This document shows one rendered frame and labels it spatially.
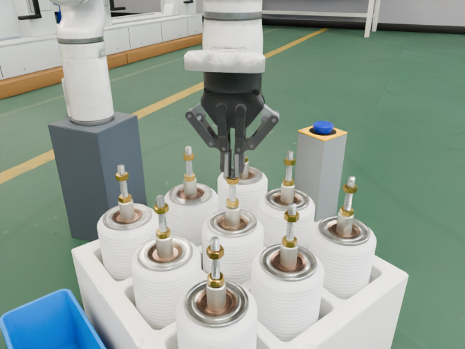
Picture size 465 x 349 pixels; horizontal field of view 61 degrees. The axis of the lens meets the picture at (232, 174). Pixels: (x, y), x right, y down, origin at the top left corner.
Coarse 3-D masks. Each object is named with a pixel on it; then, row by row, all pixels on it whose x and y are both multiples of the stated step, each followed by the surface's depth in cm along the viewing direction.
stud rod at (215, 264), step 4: (216, 236) 42; (212, 240) 42; (216, 240) 42; (212, 244) 42; (216, 244) 42; (212, 248) 42; (216, 248) 42; (212, 260) 43; (216, 260) 43; (212, 264) 43; (216, 264) 43; (212, 268) 43; (216, 268) 43; (212, 272) 44; (216, 272) 44; (212, 276) 44; (216, 276) 44
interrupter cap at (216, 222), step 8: (216, 216) 62; (224, 216) 63; (240, 216) 63; (248, 216) 62; (208, 224) 60; (216, 224) 60; (224, 224) 61; (240, 224) 61; (248, 224) 60; (256, 224) 60; (216, 232) 58; (224, 232) 59; (232, 232) 58; (240, 232) 59; (248, 232) 58
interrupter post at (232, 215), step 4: (228, 208) 59; (232, 208) 59; (236, 208) 59; (228, 212) 59; (232, 212) 59; (236, 212) 59; (228, 216) 59; (232, 216) 59; (236, 216) 59; (228, 220) 60; (232, 220) 60; (236, 220) 60; (228, 224) 60; (232, 224) 60; (236, 224) 60
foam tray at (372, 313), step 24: (96, 240) 69; (96, 264) 63; (384, 264) 63; (96, 288) 59; (120, 288) 58; (384, 288) 58; (96, 312) 64; (120, 312) 54; (336, 312) 54; (360, 312) 54; (384, 312) 60; (120, 336) 55; (144, 336) 51; (168, 336) 51; (264, 336) 51; (312, 336) 51; (336, 336) 52; (360, 336) 57; (384, 336) 64
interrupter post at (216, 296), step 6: (210, 288) 44; (216, 288) 44; (222, 288) 44; (210, 294) 44; (216, 294) 44; (222, 294) 45; (210, 300) 45; (216, 300) 45; (222, 300) 45; (210, 306) 45; (216, 306) 45; (222, 306) 45
